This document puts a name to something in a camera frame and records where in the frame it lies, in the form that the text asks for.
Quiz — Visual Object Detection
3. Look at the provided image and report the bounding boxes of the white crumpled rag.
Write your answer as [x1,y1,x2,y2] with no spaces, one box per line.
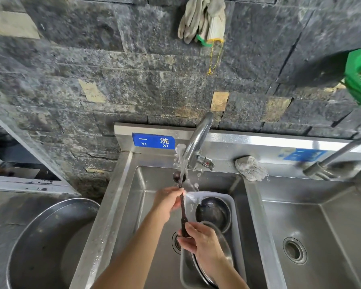
[235,156,269,182]

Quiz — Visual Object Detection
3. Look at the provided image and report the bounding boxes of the stainless steel double sink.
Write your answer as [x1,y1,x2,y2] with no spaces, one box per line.
[69,123,361,289]

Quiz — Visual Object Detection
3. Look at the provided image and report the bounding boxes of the person's right hand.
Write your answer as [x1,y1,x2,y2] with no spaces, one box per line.
[177,221,227,273]

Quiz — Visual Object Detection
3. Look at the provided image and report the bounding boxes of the chrome sink faucet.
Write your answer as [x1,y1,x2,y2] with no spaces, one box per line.
[179,111,215,177]
[303,136,361,181]

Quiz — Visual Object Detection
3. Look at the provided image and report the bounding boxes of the grey work gloves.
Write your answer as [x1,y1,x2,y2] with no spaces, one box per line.
[177,0,227,47]

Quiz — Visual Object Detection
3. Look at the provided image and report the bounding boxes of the steel plate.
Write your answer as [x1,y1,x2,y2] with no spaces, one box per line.
[191,221,234,288]

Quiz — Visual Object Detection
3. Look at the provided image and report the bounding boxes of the dark slender utensil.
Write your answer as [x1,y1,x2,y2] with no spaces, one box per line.
[178,189,191,238]

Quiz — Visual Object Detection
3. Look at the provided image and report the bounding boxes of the person's left hand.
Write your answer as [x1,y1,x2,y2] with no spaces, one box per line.
[151,186,185,223]

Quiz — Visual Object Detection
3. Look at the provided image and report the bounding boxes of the person's right forearm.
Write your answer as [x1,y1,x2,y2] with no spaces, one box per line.
[202,255,249,289]

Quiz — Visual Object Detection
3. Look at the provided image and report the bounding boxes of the blue sink label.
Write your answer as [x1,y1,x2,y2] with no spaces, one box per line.
[279,147,328,163]
[132,133,176,150]

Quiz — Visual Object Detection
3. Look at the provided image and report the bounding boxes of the grey plastic wash tub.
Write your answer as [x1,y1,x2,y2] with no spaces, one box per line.
[179,191,247,289]

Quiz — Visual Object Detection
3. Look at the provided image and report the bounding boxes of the small steel bowl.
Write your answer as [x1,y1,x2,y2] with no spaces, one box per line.
[195,197,232,234]

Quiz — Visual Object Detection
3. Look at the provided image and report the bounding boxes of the person's left forearm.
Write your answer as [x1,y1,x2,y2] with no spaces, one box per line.
[91,208,171,289]

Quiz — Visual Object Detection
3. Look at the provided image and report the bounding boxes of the large steel basin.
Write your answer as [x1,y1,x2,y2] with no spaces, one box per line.
[6,198,101,289]

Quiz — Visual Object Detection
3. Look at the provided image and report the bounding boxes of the green plastic basket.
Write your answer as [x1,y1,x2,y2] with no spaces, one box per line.
[344,47,361,111]

